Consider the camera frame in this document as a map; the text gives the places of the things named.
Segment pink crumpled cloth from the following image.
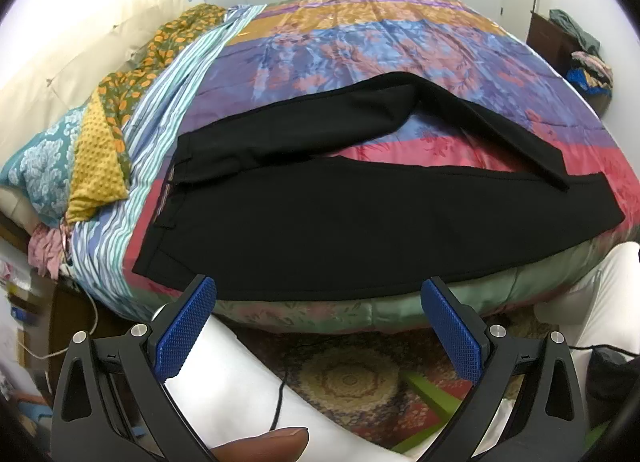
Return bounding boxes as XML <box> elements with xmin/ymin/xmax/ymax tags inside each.
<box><xmin>27</xmin><ymin>223</ymin><xmax>72</xmax><ymax>280</ymax></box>

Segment white charging cable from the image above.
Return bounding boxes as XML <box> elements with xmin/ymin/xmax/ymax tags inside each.
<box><xmin>16</xmin><ymin>276</ymin><xmax>100</xmax><ymax>362</ymax></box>

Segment dark wooden bedside table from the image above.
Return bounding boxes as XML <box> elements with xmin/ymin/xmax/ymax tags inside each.
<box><xmin>46</xmin><ymin>276</ymin><xmax>132</xmax><ymax>393</ymax></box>

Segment green bar on floor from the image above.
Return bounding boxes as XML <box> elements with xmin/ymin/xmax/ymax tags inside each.
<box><xmin>392</xmin><ymin>371</ymin><xmax>462</xmax><ymax>454</ymax></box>

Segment white trousered right leg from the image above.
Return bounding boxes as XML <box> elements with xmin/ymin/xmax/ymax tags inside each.
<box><xmin>401</xmin><ymin>239</ymin><xmax>640</xmax><ymax>462</ymax></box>

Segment dark wooden side cabinet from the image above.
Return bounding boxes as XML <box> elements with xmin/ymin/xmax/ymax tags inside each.
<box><xmin>526</xmin><ymin>13</ymin><xmax>582</xmax><ymax>77</ymax></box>

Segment yellow textured knit cloth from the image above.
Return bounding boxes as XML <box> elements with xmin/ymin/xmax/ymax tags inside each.
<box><xmin>65</xmin><ymin>86</ymin><xmax>130</xmax><ymax>224</ymax></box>

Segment black pants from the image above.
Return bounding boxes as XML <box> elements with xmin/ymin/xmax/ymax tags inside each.
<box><xmin>134</xmin><ymin>72</ymin><xmax>624</xmax><ymax>302</ymax></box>

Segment patterned red floor rug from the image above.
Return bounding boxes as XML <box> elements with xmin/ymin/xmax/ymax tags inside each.
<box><xmin>222</xmin><ymin>318</ymin><xmax>471</xmax><ymax>449</ymax></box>

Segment teal floral pillow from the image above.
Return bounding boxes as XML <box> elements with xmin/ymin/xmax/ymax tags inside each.
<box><xmin>1</xmin><ymin>104</ymin><xmax>87</xmax><ymax>227</ymax></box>

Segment green orange floral cloth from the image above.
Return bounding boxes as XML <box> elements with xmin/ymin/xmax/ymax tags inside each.
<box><xmin>96</xmin><ymin>3</ymin><xmax>227</xmax><ymax>183</ymax></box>

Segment cream padded headboard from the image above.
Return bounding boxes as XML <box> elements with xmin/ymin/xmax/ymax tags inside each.
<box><xmin>1</xmin><ymin>0</ymin><xmax>195</xmax><ymax>161</ymax></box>

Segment left hand thumb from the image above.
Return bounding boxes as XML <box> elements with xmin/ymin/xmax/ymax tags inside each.
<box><xmin>210</xmin><ymin>427</ymin><xmax>309</xmax><ymax>462</ymax></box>

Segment colourful floral satin quilt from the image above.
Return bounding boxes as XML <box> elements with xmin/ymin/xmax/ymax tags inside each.
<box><xmin>126</xmin><ymin>0</ymin><xmax>639</xmax><ymax>333</ymax></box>

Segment blue white striped bedsheet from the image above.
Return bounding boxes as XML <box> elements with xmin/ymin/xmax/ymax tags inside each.
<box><xmin>70</xmin><ymin>4</ymin><xmax>265</xmax><ymax>319</ymax></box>

